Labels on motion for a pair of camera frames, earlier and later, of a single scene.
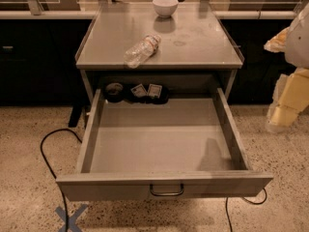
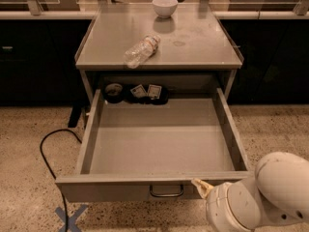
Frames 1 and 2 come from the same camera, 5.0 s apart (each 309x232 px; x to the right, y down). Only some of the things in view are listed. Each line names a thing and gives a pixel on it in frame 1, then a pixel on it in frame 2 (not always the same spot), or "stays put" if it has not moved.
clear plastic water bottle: x=141 y=52 stays put
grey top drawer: x=160 y=150 stays put
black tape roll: x=114 y=92 stays put
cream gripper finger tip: x=277 y=43 → x=203 y=188
